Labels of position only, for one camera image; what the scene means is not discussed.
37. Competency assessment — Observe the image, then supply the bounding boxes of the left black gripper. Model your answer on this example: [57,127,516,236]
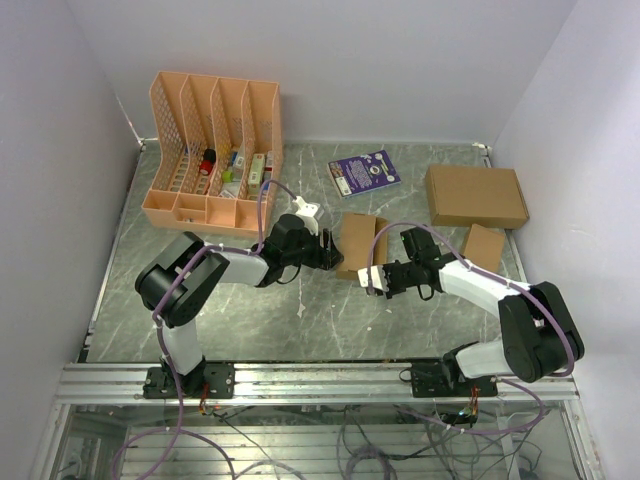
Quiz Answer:
[282,225,343,271]

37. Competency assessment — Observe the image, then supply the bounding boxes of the brown cardboard box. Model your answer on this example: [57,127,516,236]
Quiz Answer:
[336,212,388,281]

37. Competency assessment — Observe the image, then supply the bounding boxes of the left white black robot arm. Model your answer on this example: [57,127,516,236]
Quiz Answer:
[134,214,344,397]

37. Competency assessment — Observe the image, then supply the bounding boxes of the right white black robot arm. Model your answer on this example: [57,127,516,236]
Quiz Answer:
[359,224,585,396]

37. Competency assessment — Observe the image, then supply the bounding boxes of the small folded cardboard box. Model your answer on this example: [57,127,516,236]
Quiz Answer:
[460,224,506,273]

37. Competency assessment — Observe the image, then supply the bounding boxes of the large folded cardboard box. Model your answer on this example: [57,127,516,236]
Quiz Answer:
[425,164,529,230]

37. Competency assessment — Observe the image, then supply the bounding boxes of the purple book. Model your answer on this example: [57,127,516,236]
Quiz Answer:
[327,150,401,199]

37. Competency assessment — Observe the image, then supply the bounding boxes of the white green carton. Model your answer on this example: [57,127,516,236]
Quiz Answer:
[247,153,266,196]

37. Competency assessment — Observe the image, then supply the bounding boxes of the red black bottle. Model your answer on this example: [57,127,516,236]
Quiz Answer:
[199,148,217,176]

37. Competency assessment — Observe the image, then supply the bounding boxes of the pink plastic file organizer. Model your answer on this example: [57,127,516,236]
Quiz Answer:
[142,71,283,238]

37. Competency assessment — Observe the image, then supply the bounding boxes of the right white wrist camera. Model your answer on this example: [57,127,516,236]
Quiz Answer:
[357,265,389,296]

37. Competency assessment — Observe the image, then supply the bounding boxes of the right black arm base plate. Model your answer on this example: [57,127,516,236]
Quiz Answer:
[399,361,498,399]

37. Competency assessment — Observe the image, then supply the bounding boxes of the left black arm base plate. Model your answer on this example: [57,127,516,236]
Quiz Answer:
[142,360,236,399]

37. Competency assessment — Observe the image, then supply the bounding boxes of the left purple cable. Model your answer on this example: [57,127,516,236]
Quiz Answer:
[110,179,301,480]

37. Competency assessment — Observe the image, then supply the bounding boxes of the aluminium rail frame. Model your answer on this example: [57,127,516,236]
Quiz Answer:
[30,362,605,479]

